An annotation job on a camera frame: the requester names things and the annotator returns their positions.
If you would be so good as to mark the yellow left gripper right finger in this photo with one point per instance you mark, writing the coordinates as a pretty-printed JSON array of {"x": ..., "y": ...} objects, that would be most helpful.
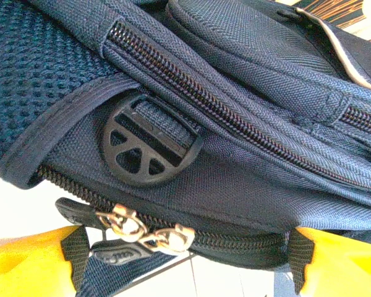
[{"x": 343, "y": 269}]

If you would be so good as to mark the navy blue backpack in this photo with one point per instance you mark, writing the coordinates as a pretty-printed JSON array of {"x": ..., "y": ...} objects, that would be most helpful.
[{"x": 222, "y": 102}]

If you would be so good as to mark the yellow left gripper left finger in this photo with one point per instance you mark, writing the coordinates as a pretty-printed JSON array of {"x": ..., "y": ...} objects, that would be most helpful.
[{"x": 24, "y": 266}]

